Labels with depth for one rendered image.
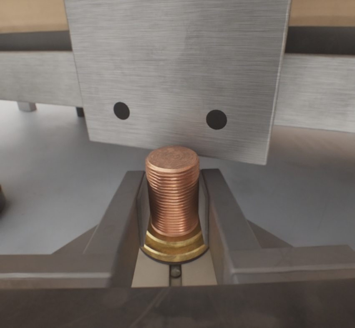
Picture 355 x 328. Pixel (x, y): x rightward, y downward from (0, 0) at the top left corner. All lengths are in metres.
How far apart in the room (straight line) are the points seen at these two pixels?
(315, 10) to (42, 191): 0.35
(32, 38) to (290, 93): 0.28
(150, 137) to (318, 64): 0.12
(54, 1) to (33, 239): 0.24
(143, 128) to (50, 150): 0.34
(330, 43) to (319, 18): 0.02
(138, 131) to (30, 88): 0.16
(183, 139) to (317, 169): 0.29
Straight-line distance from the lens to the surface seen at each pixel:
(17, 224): 0.33
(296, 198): 0.34
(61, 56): 0.25
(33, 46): 0.34
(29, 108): 0.74
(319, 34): 0.23
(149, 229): 0.16
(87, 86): 0.17
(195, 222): 0.16
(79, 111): 0.63
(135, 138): 0.16
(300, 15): 0.23
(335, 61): 0.19
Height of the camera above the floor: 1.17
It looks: 27 degrees up
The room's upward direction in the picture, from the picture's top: 179 degrees clockwise
